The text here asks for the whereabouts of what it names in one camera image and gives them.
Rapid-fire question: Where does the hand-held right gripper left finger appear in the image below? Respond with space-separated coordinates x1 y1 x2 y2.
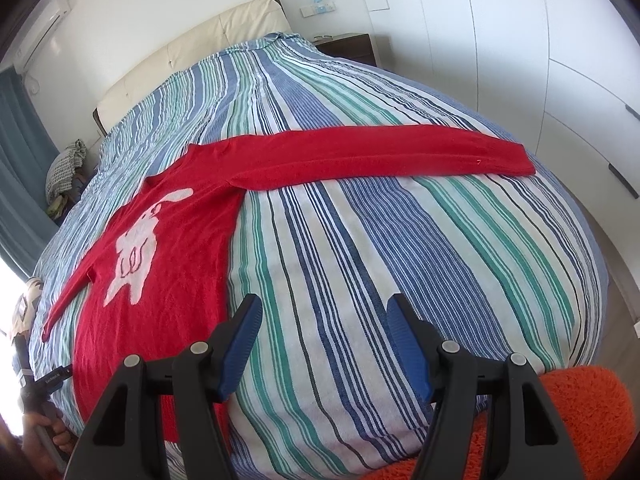
65 294 264 480

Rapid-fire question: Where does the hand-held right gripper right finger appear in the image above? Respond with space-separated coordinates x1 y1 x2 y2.
386 292 586 480

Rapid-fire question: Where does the red sweater with white rabbit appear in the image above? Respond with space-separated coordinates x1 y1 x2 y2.
41 124 536 443

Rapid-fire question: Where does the person's left hand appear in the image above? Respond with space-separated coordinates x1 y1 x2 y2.
22 402 76 461

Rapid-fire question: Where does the blue green striped bedspread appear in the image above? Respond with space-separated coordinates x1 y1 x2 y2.
27 32 611 480

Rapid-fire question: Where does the orange fuzzy garment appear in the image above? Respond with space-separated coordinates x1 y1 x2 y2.
360 366 636 480

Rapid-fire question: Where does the checkered folded cloth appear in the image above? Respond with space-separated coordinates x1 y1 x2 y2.
45 139 90 203

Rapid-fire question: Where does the blue-grey curtain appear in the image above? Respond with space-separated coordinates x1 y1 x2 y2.
0 67 61 281

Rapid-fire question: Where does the white wardrobe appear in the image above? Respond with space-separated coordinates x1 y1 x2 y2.
370 0 640 241

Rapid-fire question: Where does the cream padded headboard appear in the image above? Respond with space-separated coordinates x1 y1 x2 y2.
92 0 296 136

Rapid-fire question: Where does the dark wooden nightstand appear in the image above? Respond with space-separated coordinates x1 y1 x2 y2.
312 33 377 67

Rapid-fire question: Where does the white wall air conditioner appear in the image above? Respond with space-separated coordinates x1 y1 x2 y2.
10 0 71 68

